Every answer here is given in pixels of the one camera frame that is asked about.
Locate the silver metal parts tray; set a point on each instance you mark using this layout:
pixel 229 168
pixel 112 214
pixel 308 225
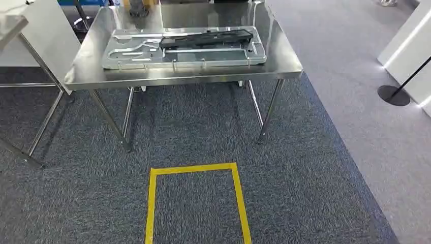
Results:
pixel 215 57

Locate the long black metal part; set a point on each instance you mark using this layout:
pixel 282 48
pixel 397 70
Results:
pixel 205 38

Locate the stainless steel work table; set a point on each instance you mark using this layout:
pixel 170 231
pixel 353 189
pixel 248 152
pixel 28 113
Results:
pixel 279 60

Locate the short silver metal bar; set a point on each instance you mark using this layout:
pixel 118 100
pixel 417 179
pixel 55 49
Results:
pixel 141 59
pixel 132 53

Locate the yellow floor tape marking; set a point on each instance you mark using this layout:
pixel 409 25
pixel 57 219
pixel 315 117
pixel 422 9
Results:
pixel 151 202

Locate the flat silver metal strip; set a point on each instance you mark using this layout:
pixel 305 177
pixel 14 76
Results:
pixel 148 35

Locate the curved silver metal tube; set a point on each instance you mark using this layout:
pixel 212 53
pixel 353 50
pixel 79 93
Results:
pixel 134 47

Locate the black stool base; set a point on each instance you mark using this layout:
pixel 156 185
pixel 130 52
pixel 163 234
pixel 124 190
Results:
pixel 82 22

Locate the blue crate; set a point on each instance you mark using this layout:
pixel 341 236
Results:
pixel 80 2

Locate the white board panel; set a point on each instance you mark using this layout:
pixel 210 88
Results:
pixel 50 37

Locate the person's shoe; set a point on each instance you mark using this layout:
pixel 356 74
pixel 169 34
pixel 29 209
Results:
pixel 387 2

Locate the steel side table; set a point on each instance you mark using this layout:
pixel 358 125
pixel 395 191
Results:
pixel 13 27

